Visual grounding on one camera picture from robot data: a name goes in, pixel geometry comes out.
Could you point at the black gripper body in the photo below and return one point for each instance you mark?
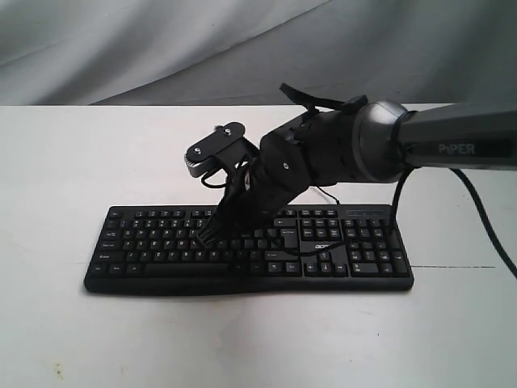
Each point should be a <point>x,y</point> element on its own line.
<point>285,167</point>

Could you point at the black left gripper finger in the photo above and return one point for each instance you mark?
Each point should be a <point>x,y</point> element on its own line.
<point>234,217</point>

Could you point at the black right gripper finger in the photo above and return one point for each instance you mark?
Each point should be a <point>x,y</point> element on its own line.
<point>214,230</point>

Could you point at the black acer keyboard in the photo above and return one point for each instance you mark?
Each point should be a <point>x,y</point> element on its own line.
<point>153,251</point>

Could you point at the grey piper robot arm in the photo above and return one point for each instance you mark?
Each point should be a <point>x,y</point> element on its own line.
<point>352,141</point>

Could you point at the grey backdrop cloth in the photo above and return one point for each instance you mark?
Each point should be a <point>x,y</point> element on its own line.
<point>240,52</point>

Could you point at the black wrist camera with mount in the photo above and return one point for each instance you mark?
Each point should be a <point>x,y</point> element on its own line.
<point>225,149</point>

